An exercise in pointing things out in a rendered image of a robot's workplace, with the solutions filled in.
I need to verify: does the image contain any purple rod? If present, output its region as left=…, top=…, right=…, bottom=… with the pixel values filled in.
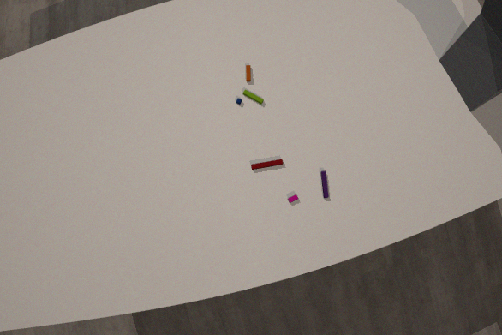
left=321, top=171, right=329, bottom=198

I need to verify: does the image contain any dark red rod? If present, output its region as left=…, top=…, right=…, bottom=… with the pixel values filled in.
left=251, top=159, right=283, bottom=170

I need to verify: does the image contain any lime green rod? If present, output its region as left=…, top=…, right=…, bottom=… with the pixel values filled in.
left=243, top=90, right=264, bottom=104

